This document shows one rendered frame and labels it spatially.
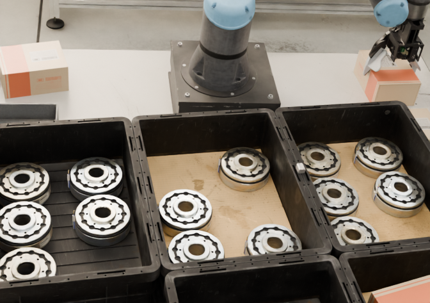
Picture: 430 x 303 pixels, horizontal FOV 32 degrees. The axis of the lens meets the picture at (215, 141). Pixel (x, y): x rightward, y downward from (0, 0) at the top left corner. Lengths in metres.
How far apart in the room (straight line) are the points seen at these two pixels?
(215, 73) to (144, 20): 1.80
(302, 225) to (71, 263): 0.43
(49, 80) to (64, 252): 0.65
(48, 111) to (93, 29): 1.66
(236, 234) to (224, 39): 0.51
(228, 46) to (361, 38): 1.98
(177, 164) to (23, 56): 0.58
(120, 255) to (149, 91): 0.68
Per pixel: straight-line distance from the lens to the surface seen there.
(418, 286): 1.35
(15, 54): 1.96
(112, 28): 3.49
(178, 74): 1.85
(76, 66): 2.04
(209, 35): 1.75
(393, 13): 1.74
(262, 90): 1.84
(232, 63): 1.78
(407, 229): 1.54
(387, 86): 2.01
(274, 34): 3.57
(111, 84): 1.97
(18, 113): 1.86
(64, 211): 1.46
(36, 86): 1.93
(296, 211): 1.43
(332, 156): 1.59
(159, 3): 3.44
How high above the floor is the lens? 1.89
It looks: 41 degrees down
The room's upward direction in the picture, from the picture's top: 8 degrees clockwise
